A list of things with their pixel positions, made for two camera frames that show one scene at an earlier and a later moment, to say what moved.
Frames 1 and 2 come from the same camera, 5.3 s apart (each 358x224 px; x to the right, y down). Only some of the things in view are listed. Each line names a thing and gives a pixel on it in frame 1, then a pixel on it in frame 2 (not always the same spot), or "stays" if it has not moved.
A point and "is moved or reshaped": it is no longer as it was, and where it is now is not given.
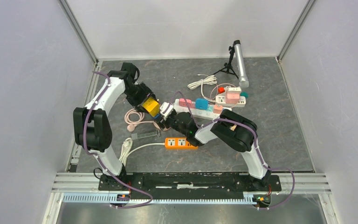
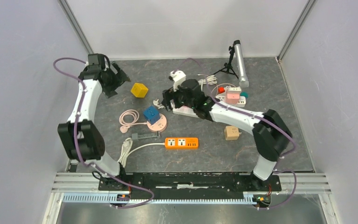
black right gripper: (164, 122) → (168, 95)
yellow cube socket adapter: (152, 105) is moved or reshaped
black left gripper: (146, 93) → (120, 78)
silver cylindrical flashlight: (243, 81) stays
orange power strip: (178, 143) stays
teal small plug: (244, 94) stays
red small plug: (221, 89) stays
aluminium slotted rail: (104, 199) stays
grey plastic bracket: (134, 136) stays
